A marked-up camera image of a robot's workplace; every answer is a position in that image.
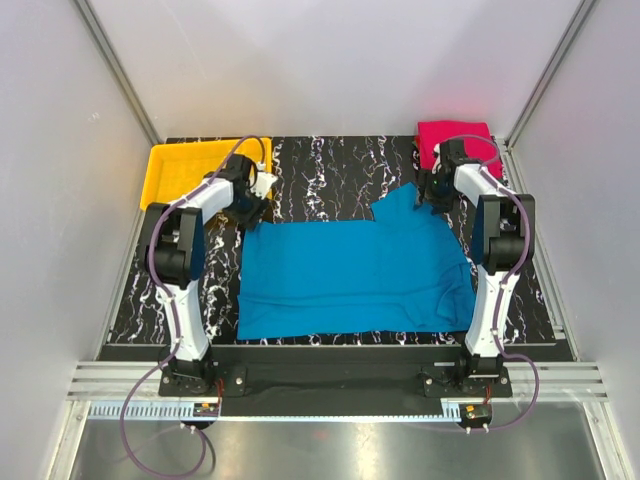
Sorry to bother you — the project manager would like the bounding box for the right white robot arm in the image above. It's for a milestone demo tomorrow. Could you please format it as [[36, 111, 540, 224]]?
[[415, 136, 535, 397]]

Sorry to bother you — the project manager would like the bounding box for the purple cable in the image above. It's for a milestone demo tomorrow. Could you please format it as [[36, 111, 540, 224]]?
[[439, 134, 541, 432], [119, 135, 271, 474]]

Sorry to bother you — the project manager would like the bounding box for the yellow plastic tray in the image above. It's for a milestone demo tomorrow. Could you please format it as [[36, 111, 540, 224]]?
[[139, 137, 278, 219]]

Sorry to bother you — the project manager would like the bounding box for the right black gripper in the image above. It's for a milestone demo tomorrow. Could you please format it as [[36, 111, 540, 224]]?
[[412, 169, 455, 216]]

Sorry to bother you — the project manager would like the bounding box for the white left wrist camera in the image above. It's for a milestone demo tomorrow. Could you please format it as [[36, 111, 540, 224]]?
[[250, 168, 278, 199]]

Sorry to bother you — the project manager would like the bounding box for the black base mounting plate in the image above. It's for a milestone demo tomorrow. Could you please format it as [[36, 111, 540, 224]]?
[[159, 345, 513, 419]]

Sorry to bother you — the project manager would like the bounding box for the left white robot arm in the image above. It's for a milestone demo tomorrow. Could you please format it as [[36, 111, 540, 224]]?
[[139, 154, 278, 396]]

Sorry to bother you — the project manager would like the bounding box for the folded pink t shirt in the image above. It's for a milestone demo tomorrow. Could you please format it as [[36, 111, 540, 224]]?
[[415, 120, 503, 180]]

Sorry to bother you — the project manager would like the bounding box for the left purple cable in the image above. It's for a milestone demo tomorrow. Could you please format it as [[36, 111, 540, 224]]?
[[119, 135, 271, 474]]

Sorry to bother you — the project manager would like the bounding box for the slotted cable duct rail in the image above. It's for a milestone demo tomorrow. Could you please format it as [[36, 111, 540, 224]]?
[[87, 402, 494, 422]]

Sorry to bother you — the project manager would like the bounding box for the blue t shirt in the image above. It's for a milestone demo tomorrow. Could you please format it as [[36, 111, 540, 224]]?
[[237, 184, 476, 341]]

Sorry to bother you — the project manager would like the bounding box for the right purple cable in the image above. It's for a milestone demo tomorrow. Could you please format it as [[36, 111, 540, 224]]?
[[439, 134, 541, 432]]

